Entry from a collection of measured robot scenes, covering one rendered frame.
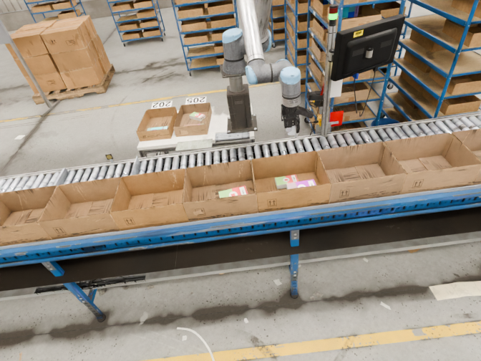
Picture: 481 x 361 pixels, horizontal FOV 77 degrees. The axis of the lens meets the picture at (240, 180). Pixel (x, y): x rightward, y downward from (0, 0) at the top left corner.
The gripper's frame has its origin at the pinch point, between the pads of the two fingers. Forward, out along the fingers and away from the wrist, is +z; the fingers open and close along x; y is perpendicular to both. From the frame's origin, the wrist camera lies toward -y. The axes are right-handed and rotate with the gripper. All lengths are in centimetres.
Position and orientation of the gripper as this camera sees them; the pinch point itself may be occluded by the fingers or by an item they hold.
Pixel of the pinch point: (296, 135)
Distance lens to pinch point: 169.8
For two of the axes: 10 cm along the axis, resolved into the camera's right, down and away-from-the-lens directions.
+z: 1.5, 7.1, 6.9
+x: 1.4, 6.7, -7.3
